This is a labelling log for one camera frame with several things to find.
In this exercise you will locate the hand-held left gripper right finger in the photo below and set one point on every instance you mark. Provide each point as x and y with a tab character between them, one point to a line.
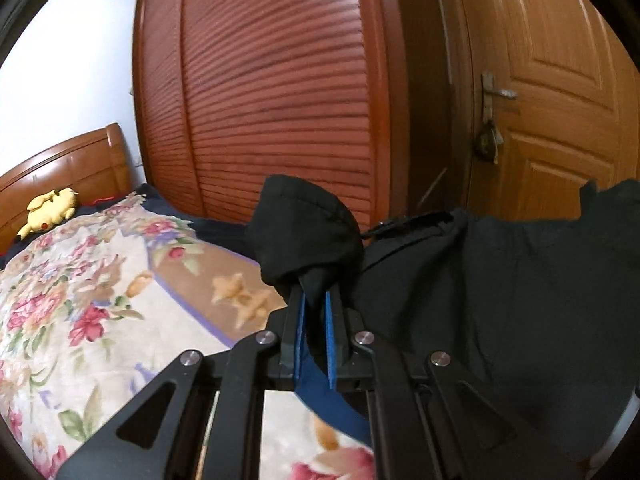
331	340

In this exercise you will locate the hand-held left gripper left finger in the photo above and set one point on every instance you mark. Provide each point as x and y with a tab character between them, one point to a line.
300	340

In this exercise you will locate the black coat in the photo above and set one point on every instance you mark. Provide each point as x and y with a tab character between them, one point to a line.
500	285

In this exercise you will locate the navy bed sheet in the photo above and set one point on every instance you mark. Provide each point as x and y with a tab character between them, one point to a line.
220	232

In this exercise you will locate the floral blanket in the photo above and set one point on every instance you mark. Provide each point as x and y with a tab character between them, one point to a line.
75	310

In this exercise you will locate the hanging keys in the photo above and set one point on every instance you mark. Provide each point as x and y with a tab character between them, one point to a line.
485	142

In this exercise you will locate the wooden louvered wardrobe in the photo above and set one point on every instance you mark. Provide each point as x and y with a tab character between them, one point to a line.
275	85

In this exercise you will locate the yellow plush toy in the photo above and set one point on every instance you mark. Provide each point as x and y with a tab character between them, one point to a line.
47	210

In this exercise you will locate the wooden bed headboard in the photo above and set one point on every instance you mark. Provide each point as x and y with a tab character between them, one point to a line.
65	160

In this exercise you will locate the wooden door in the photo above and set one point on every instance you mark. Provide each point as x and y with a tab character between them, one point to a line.
550	35

